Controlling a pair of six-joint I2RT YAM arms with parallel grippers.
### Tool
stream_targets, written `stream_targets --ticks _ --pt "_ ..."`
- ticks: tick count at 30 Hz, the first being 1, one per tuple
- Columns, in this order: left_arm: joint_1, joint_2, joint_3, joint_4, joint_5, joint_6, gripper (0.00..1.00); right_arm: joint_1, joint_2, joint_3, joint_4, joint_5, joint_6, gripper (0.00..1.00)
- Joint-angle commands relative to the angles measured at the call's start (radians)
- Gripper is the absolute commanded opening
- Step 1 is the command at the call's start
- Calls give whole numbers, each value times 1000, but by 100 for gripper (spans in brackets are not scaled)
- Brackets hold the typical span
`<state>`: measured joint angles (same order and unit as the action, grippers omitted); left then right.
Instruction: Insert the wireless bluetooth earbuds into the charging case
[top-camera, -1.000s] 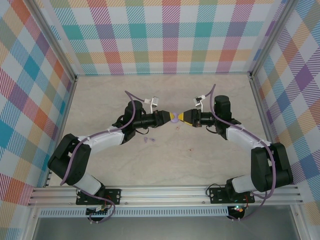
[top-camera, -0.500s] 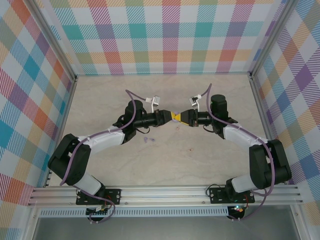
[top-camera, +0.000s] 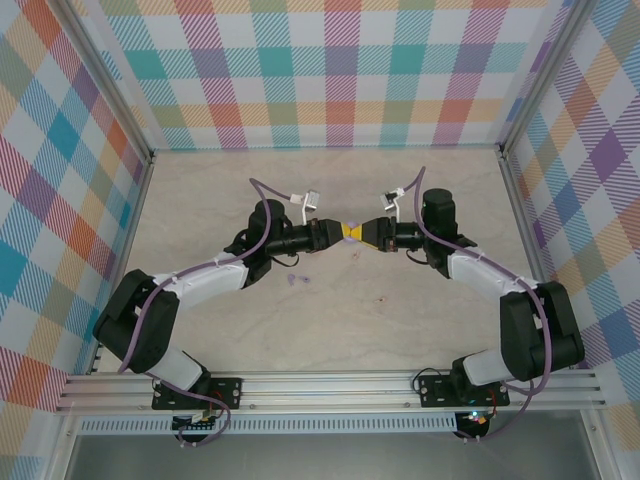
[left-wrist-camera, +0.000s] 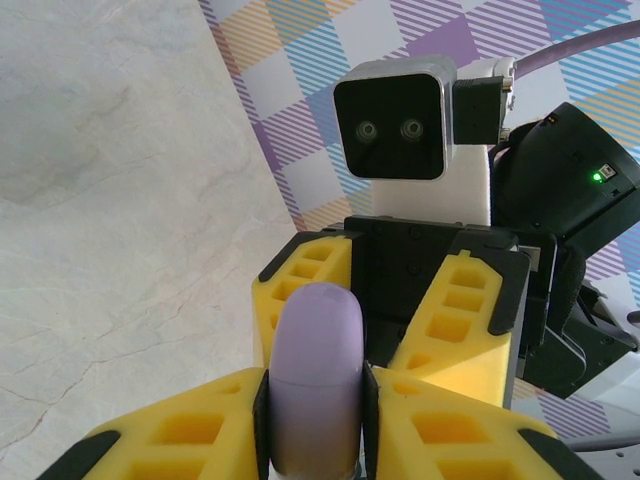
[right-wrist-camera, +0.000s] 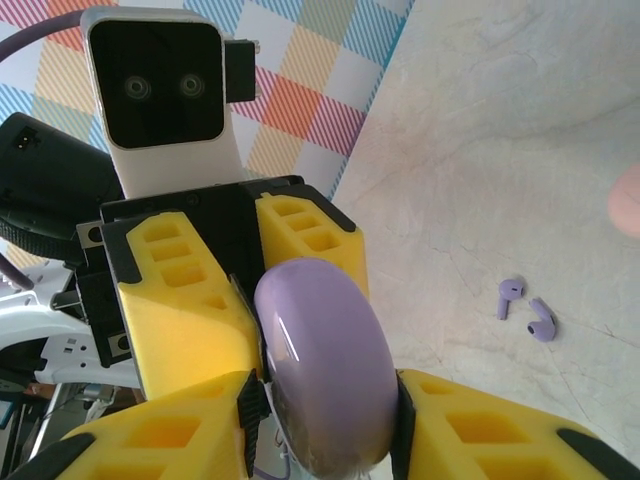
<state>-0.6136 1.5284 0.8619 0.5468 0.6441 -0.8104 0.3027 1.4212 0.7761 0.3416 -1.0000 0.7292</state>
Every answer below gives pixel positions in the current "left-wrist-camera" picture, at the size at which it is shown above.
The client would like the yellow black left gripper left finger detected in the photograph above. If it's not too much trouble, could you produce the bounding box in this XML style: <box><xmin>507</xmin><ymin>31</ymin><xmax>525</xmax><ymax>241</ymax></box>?
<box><xmin>34</xmin><ymin>366</ymin><xmax>274</xmax><ymax>480</ymax></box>

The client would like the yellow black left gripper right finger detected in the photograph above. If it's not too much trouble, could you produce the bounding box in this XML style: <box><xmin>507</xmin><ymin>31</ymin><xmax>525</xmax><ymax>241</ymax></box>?
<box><xmin>358</xmin><ymin>360</ymin><xmax>615</xmax><ymax>480</ymax></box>

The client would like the purple earbud charging case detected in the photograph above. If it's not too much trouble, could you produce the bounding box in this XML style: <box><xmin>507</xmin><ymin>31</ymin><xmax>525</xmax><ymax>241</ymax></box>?
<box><xmin>267</xmin><ymin>281</ymin><xmax>369</xmax><ymax>480</ymax></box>

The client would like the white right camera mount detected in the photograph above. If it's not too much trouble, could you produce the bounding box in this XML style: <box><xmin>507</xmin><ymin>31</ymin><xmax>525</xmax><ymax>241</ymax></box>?
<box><xmin>372</xmin><ymin>144</ymin><xmax>494</xmax><ymax>226</ymax></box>

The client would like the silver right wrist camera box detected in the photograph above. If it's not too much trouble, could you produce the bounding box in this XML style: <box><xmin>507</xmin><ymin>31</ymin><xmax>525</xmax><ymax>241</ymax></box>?
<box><xmin>333</xmin><ymin>53</ymin><xmax>459</xmax><ymax>184</ymax></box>

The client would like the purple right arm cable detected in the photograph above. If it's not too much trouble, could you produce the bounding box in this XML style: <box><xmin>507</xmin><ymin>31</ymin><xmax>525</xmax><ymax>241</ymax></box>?
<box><xmin>453</xmin><ymin>19</ymin><xmax>640</xmax><ymax>146</ymax></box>

